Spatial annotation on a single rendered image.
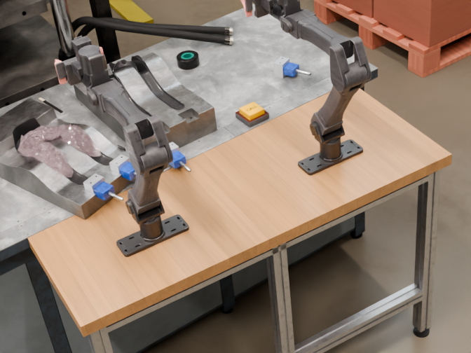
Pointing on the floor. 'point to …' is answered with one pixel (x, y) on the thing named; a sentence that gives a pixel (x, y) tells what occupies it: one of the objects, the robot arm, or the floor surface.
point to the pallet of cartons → (408, 27)
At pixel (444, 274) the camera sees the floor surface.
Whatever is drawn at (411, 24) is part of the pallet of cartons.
